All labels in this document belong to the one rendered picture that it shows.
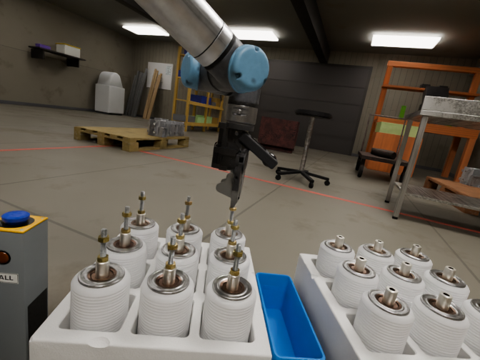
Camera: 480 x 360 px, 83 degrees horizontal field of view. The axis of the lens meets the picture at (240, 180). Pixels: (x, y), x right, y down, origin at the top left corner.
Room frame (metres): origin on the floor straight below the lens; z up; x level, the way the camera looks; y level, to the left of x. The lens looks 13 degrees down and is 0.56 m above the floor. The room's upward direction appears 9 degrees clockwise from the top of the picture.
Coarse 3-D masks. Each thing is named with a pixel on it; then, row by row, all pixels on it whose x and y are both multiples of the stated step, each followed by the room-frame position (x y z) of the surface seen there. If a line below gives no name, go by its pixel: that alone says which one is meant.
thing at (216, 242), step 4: (212, 232) 0.69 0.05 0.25; (212, 236) 0.67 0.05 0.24; (216, 236) 0.66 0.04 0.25; (244, 236) 0.69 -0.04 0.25; (212, 240) 0.66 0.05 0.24; (216, 240) 0.65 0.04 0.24; (220, 240) 0.65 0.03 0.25; (224, 240) 0.65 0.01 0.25; (228, 240) 0.65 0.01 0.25; (236, 240) 0.65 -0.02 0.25; (240, 240) 0.66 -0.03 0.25; (244, 240) 0.67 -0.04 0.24; (212, 244) 0.66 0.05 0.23; (216, 244) 0.65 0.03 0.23; (220, 244) 0.64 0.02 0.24; (224, 244) 0.64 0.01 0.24; (244, 244) 0.68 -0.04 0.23; (212, 248) 0.66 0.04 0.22; (216, 248) 0.65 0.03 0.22; (208, 256) 0.68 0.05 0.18; (208, 260) 0.67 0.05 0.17
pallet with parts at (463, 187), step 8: (464, 168) 3.60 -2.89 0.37; (472, 168) 3.51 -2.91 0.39; (464, 176) 3.55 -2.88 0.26; (472, 176) 3.45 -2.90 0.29; (424, 184) 3.81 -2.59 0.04; (432, 184) 3.68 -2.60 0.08; (440, 184) 3.30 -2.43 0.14; (448, 184) 3.24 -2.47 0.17; (456, 184) 3.37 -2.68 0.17; (464, 184) 3.51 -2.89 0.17; (472, 184) 3.46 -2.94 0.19; (456, 192) 2.84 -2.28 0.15; (464, 192) 2.79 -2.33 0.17; (472, 192) 2.89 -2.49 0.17; (456, 208) 2.72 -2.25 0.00; (464, 208) 2.58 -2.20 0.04
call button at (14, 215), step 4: (8, 212) 0.45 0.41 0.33; (12, 212) 0.46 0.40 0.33; (16, 212) 0.46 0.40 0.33; (20, 212) 0.46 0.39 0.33; (24, 212) 0.46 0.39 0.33; (28, 212) 0.47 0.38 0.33; (4, 216) 0.44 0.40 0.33; (8, 216) 0.44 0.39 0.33; (12, 216) 0.44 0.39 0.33; (16, 216) 0.44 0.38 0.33; (20, 216) 0.44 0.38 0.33; (24, 216) 0.45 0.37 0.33; (28, 216) 0.46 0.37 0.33; (4, 220) 0.43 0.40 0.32; (8, 220) 0.43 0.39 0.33; (12, 220) 0.43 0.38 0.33; (16, 220) 0.44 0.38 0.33; (20, 220) 0.44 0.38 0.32; (24, 220) 0.45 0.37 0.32; (8, 224) 0.44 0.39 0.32; (12, 224) 0.44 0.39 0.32; (16, 224) 0.44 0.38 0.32
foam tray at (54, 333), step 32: (256, 288) 0.57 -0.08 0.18; (64, 320) 0.40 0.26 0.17; (128, 320) 0.41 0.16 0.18; (192, 320) 0.44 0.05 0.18; (256, 320) 0.46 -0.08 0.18; (32, 352) 0.34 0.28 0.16; (64, 352) 0.35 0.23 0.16; (96, 352) 0.35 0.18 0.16; (128, 352) 0.36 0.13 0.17; (160, 352) 0.36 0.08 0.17; (192, 352) 0.37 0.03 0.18; (224, 352) 0.38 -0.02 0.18; (256, 352) 0.39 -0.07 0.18
